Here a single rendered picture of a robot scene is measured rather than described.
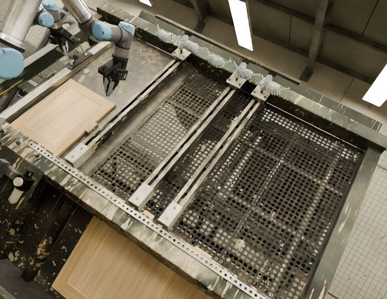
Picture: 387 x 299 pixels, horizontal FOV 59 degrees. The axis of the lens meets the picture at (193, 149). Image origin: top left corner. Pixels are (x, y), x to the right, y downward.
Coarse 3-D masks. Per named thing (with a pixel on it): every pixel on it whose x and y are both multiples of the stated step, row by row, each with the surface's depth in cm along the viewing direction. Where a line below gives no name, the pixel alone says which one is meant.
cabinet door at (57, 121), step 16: (48, 96) 210; (64, 96) 211; (80, 96) 212; (96, 96) 213; (32, 112) 202; (48, 112) 203; (64, 112) 204; (80, 112) 205; (96, 112) 205; (16, 128) 194; (32, 128) 195; (48, 128) 196; (64, 128) 197; (80, 128) 198; (48, 144) 189; (64, 144) 190
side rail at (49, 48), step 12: (84, 36) 251; (48, 48) 231; (72, 48) 247; (24, 60) 222; (36, 60) 224; (48, 60) 232; (24, 72) 220; (36, 72) 229; (0, 84) 209; (12, 84) 217; (0, 96) 213
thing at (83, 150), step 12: (180, 48) 223; (180, 60) 228; (168, 72) 223; (156, 84) 216; (132, 96) 208; (144, 96) 209; (120, 108) 202; (132, 108) 203; (108, 120) 196; (120, 120) 199; (96, 132) 190; (108, 132) 193; (84, 144) 185; (96, 144) 188; (72, 156) 180; (84, 156) 184
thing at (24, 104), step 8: (96, 48) 236; (104, 48) 239; (96, 56) 236; (80, 64) 226; (64, 72) 220; (72, 72) 223; (48, 80) 215; (56, 80) 215; (64, 80) 220; (40, 88) 210; (48, 88) 212; (32, 96) 206; (40, 96) 209; (16, 104) 201; (24, 104) 202; (32, 104) 207; (8, 112) 198; (16, 112) 199; (8, 120) 197
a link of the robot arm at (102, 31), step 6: (96, 24) 148; (102, 24) 146; (108, 24) 149; (96, 30) 148; (102, 30) 146; (108, 30) 148; (114, 30) 150; (120, 30) 153; (96, 36) 148; (102, 36) 147; (108, 36) 149; (114, 36) 151; (120, 36) 154; (114, 42) 155
